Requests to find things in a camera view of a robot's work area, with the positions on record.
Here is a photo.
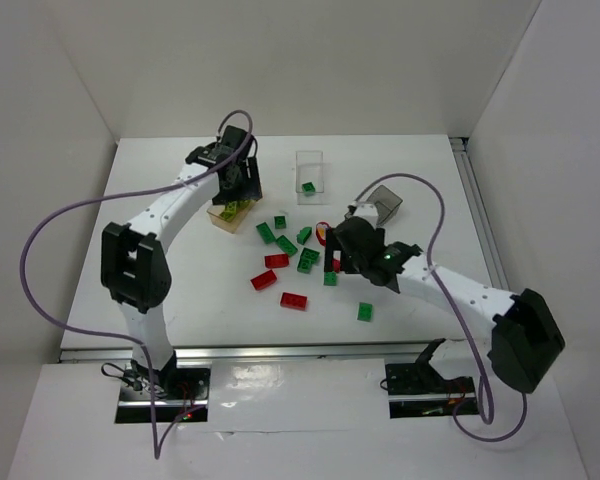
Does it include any dark green lego brick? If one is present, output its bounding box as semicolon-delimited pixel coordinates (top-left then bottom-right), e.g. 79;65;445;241
297;259;312;274
276;235;298;257
301;248;320;264
274;215;287;230
323;272;338;286
301;182;316;195
357;302;374;322

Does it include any smoky grey container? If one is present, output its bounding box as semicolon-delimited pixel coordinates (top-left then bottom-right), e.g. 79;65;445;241
367;185;403;227

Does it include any long dark green lego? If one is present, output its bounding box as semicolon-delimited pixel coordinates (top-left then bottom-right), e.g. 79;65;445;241
256;222;276;245

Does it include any dark green rounded lego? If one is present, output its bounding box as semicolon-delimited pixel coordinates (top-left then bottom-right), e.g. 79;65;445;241
296;226;312;245

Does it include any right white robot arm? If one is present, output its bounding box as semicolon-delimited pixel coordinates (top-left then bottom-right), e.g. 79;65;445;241
325;217;565;394

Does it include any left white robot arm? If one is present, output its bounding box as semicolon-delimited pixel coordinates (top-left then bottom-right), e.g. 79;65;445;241
100;126;262;391

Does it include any amber transparent container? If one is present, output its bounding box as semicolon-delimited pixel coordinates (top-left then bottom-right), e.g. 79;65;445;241
207;200;258;234

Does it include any red flower lego piece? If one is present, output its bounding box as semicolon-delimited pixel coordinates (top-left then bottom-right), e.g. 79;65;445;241
315;222;330;247

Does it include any clear transparent container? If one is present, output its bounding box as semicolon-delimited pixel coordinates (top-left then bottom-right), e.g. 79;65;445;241
295;150;326;205

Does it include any red rounded lego brick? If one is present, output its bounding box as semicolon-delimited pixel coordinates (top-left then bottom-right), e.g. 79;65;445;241
250;269;278;291

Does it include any aluminium front rail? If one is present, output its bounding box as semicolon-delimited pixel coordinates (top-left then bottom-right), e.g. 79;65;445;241
59;342;428;363

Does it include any aluminium side rail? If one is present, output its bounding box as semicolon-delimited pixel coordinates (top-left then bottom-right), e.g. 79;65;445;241
449;137;509;290

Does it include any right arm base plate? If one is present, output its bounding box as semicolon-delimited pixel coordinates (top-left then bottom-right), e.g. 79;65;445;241
380;363;478;419

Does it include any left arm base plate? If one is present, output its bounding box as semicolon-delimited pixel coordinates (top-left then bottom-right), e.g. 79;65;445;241
115;366;211;424

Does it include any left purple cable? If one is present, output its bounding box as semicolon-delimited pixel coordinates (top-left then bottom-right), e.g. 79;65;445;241
19;109;255;460

